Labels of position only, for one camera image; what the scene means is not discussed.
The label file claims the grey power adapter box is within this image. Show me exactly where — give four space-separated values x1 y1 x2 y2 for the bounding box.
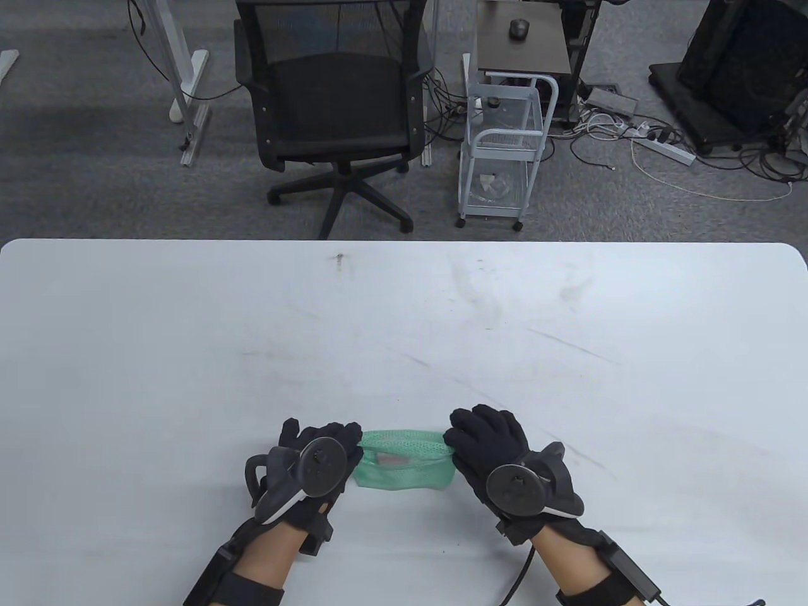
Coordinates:
586 87 638 117

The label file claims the grey right hand controller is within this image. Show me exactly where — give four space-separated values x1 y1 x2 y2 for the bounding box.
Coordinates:
486 442 585 520

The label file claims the black left wrist sensor box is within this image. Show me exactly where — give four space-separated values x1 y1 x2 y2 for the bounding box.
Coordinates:
183 546 238 606

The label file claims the thin white cable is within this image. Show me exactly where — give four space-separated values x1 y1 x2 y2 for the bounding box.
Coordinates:
631 139 793 203

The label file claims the black right arm strap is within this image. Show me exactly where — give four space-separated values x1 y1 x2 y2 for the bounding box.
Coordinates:
555 571 645 606

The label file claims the grey left hand controller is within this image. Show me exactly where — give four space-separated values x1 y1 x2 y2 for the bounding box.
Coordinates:
245 437 348 525

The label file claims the black mesh office chair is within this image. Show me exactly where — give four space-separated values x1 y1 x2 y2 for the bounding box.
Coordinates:
234 0 436 241

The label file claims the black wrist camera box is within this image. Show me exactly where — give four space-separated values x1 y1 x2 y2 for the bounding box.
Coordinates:
600 530 665 602

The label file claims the green mesh toiletry bag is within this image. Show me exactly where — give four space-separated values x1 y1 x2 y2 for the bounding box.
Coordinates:
350 430 456 490

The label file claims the person's left forearm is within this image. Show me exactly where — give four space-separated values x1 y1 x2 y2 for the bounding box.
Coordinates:
232 526 304 606

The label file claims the black glove cable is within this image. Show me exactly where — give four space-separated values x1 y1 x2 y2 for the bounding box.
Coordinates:
499 544 537 606

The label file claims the black equipment stand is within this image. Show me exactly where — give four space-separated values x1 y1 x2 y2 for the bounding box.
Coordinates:
649 0 808 157

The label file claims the person's right hand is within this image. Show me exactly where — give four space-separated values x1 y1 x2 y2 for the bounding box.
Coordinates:
444 405 583 545

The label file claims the white desk leg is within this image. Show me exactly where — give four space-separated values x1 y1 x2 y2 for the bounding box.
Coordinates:
136 0 210 124

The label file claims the person's left hand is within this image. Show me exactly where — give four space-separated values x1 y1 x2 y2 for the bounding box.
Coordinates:
252 418 364 557

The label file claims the white wire utility cart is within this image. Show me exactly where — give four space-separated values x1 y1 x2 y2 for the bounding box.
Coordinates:
457 71 559 232

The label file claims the black hanging cable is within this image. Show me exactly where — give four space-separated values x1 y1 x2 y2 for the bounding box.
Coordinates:
126 0 244 102

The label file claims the aluminium floor rail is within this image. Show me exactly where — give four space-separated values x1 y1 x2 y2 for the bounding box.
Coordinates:
180 104 212 168

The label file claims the white power strip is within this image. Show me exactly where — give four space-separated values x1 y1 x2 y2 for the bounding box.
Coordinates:
633 134 697 166

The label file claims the grey hand controller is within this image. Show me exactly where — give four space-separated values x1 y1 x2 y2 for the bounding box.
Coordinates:
486 442 585 520
245 437 348 525

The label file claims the dark brown side table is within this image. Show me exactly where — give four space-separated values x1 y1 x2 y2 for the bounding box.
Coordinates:
475 0 573 76

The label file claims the person's right forearm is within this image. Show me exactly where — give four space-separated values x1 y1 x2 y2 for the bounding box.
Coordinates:
532 523 624 606

